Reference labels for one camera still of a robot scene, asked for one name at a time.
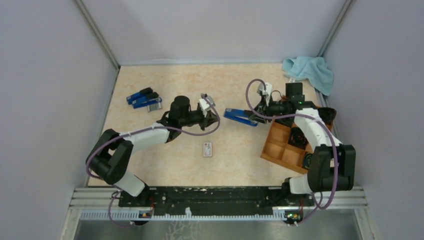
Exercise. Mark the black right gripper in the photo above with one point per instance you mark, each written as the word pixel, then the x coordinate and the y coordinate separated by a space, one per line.
pixel 258 118

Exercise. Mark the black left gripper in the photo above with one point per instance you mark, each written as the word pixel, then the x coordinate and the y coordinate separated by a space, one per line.
pixel 211 118

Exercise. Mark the blue black stapler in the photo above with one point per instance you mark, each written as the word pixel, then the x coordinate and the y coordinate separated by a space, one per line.
pixel 146 100
pixel 139 95

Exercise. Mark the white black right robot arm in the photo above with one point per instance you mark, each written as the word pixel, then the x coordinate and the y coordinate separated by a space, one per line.
pixel 332 164

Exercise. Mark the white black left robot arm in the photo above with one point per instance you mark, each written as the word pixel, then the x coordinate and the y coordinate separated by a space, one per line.
pixel 109 159

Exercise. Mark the red white staple box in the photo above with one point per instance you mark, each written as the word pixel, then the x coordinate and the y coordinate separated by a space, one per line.
pixel 207 149

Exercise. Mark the brown wooden compartment tray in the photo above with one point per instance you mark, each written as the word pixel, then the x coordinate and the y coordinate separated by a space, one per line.
pixel 287 146

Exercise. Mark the silver staple strip box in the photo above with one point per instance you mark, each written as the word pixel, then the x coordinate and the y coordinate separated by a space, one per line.
pixel 154 107

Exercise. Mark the black tape roll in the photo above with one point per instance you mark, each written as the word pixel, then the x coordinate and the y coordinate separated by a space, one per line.
pixel 327 114

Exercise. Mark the light blue cloth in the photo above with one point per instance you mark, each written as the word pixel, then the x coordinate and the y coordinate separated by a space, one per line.
pixel 313 69

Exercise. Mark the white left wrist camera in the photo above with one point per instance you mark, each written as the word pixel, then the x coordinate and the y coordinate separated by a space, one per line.
pixel 205 103

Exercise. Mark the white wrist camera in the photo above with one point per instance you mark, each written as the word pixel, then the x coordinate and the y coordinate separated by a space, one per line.
pixel 205 103
pixel 264 89

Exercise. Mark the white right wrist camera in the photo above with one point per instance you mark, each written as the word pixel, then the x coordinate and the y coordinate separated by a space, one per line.
pixel 264 89

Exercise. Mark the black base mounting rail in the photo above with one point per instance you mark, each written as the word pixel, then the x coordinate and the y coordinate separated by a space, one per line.
pixel 236 201

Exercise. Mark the white cable duct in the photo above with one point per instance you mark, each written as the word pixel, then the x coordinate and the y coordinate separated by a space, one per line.
pixel 138 215

